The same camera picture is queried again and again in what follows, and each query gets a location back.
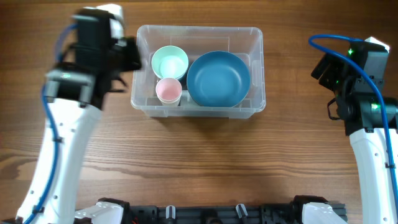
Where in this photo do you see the mint green bowl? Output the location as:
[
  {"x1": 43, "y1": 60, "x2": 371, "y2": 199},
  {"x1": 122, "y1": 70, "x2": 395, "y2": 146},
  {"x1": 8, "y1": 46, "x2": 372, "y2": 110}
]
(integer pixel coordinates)
[{"x1": 151, "y1": 45, "x2": 189, "y2": 80}]

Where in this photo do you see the pink cup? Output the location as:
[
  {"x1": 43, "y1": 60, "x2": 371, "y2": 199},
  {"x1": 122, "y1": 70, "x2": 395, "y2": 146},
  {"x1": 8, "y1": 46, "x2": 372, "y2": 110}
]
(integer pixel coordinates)
[{"x1": 155, "y1": 78, "x2": 182, "y2": 101}]

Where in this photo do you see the cream cup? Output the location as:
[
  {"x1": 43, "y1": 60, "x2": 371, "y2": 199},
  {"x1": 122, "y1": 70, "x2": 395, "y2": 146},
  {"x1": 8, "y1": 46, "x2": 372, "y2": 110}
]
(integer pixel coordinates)
[{"x1": 161, "y1": 99, "x2": 180, "y2": 106}]

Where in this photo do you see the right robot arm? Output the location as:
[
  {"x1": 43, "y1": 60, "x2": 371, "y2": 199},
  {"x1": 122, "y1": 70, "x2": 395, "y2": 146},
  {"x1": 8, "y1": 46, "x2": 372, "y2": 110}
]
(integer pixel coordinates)
[{"x1": 308, "y1": 35, "x2": 397, "y2": 223}]

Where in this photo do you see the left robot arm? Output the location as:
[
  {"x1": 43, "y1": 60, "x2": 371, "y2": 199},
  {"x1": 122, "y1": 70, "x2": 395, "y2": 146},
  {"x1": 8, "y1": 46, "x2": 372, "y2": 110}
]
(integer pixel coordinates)
[{"x1": 10, "y1": 4, "x2": 142, "y2": 223}]

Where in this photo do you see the clear plastic storage bin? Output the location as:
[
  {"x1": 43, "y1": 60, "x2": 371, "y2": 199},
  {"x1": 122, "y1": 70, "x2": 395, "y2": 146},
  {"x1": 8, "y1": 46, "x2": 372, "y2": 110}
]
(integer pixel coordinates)
[{"x1": 131, "y1": 25, "x2": 266, "y2": 119}]

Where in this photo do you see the right blue cable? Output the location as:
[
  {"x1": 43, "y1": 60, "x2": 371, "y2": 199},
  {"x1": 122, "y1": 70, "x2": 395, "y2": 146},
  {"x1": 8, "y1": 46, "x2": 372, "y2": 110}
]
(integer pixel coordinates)
[{"x1": 308, "y1": 34, "x2": 398, "y2": 215}]

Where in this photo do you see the blue cable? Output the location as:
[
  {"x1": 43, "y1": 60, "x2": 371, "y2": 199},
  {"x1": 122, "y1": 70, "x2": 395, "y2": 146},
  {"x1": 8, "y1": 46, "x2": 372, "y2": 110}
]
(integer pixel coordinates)
[
  {"x1": 308, "y1": 34, "x2": 398, "y2": 215},
  {"x1": 23, "y1": 23, "x2": 78, "y2": 224}
]

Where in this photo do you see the left blue cable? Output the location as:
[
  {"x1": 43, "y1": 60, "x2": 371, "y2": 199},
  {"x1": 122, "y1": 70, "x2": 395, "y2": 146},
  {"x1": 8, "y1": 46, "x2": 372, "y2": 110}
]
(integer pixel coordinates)
[{"x1": 23, "y1": 23, "x2": 78, "y2": 224}]

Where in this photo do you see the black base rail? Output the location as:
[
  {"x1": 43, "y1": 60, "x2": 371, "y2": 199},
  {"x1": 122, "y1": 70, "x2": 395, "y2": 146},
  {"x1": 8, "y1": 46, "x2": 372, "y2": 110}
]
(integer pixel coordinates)
[{"x1": 74, "y1": 203, "x2": 348, "y2": 224}]

